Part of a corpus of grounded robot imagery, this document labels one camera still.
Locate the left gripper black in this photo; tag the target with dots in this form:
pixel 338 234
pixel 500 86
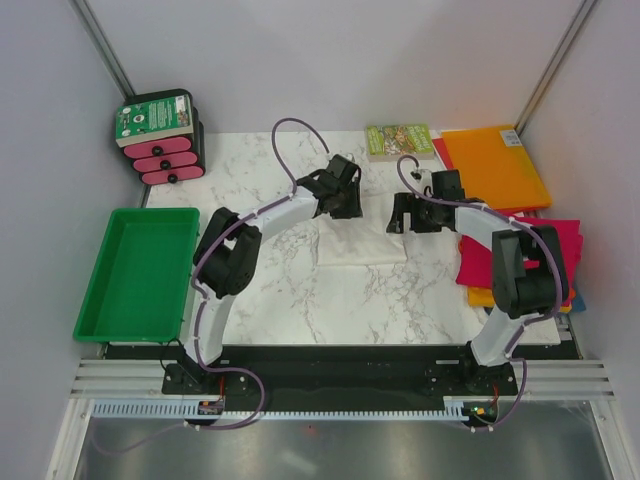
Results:
pixel 354 211

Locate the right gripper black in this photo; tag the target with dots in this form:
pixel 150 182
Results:
pixel 408 203

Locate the white t shirt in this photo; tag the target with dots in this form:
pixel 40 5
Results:
pixel 358 242

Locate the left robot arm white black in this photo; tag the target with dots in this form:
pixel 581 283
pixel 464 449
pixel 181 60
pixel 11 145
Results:
pixel 226 258

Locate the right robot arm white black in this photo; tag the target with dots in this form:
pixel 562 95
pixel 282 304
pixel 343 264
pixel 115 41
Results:
pixel 529 282

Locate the light green book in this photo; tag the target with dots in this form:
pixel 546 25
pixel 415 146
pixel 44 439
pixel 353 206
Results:
pixel 390 142

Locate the red folder under orange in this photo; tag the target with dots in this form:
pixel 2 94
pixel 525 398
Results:
pixel 443 154

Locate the orange plastic folder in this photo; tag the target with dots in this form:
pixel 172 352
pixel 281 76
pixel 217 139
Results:
pixel 495 167

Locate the magenta folded t shirt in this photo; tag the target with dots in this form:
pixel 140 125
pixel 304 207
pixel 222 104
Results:
pixel 475 267

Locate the black pink drawer stand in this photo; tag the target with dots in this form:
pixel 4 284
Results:
pixel 169 160

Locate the green book on stand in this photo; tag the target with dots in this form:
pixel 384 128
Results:
pixel 154 120

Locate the green plastic tray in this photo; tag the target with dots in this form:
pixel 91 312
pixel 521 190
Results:
pixel 139 285

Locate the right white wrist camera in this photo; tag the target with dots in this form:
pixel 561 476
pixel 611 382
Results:
pixel 421 179

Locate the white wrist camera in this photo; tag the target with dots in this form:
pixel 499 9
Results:
pixel 347 156
pixel 421 179

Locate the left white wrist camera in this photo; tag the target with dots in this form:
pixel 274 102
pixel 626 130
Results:
pixel 347 156

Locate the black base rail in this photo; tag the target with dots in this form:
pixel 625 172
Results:
pixel 327 377

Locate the white slotted cable duct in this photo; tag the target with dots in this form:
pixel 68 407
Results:
pixel 200 409

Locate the right aluminium frame post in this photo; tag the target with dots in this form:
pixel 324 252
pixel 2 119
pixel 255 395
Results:
pixel 560 55

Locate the aluminium frame post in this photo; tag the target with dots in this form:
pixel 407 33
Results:
pixel 560 55
pixel 106 51

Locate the left aluminium frame post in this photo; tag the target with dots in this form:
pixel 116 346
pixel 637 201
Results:
pixel 106 51

